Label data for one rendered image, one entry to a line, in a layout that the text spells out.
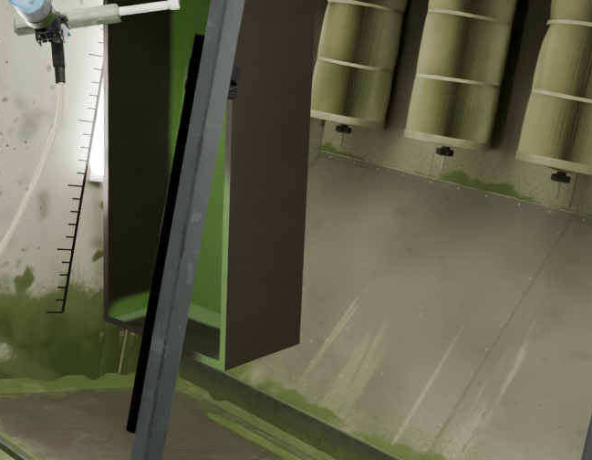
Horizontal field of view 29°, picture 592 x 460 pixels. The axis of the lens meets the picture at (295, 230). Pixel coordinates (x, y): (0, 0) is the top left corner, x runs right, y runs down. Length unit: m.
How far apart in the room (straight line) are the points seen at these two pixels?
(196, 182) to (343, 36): 2.46
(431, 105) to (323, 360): 1.07
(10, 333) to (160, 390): 2.14
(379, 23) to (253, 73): 1.35
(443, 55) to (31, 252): 1.70
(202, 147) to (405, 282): 2.31
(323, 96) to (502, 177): 0.80
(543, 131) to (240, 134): 1.09
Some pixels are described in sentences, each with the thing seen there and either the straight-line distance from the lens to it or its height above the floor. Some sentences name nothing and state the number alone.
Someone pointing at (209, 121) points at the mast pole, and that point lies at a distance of 2.27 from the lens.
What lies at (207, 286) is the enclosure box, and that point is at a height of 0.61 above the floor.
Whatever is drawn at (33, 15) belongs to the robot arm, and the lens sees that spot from 3.15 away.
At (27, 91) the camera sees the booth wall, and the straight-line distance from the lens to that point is 4.28.
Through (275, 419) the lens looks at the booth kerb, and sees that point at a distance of 4.50.
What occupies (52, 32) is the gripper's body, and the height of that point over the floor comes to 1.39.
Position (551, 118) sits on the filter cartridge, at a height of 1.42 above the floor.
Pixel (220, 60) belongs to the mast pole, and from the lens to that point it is 2.27.
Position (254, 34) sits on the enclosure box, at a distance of 3.39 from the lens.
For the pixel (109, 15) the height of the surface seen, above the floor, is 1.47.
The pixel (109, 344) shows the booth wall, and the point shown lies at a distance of 4.71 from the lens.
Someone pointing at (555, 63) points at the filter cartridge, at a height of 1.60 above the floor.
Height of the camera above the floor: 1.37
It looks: 7 degrees down
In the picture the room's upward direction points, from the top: 11 degrees clockwise
